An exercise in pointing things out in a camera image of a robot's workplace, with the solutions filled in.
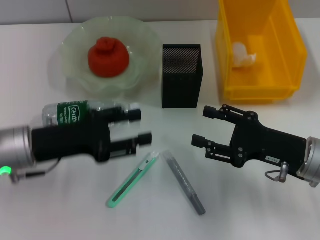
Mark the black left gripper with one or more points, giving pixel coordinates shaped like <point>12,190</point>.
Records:
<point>70,142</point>

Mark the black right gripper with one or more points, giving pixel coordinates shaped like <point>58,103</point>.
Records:
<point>265,142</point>

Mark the green utility knife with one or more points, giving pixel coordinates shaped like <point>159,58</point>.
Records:
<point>125,187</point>

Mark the clear green-label water bottle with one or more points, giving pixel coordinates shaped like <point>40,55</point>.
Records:
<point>72,112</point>

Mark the red-orange knitted orange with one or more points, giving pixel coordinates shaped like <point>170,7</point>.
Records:
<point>108,60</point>

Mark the white paper ball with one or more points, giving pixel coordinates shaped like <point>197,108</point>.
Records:
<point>241,56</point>

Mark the black mesh pen holder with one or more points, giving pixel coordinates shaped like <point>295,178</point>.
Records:
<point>181,82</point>

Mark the grey pen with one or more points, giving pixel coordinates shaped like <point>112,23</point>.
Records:
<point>182,180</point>

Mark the green glass fruit plate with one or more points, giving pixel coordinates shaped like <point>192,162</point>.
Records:
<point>140,45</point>

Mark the yellow plastic bin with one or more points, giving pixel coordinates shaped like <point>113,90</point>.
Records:
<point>275,75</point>

